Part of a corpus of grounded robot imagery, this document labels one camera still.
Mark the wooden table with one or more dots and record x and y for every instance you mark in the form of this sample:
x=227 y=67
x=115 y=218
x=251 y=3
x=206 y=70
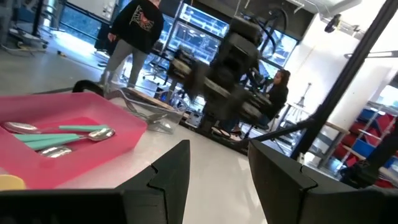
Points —
x=256 y=107

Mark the clear plastic bin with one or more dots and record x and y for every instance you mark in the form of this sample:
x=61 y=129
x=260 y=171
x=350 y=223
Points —
x=161 y=121

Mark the pink plastic bin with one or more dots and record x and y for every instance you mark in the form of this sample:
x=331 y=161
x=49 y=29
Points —
x=93 y=115

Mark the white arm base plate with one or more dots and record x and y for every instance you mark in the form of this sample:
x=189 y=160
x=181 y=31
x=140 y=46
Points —
x=194 y=119

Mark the yellow plastic bin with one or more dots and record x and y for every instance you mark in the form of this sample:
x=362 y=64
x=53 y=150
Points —
x=11 y=183

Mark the red blue storage rack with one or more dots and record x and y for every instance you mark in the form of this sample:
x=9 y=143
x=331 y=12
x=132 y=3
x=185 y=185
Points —
x=363 y=146

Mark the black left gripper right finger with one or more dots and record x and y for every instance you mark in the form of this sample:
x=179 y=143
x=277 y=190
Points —
x=311 y=205

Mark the black mounted camera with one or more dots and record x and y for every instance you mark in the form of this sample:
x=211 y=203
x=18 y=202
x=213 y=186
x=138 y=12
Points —
x=332 y=23

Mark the black bracket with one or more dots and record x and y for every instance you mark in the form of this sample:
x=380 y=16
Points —
x=87 y=84

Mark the black metal table frame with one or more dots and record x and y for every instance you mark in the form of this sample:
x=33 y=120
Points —
x=342 y=81

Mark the person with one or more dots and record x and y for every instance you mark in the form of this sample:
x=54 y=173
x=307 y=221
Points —
x=278 y=93
x=140 y=25

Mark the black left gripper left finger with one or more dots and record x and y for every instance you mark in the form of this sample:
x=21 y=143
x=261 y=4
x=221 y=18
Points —
x=93 y=208

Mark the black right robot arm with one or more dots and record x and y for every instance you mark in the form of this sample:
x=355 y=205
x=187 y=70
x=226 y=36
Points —
x=236 y=59

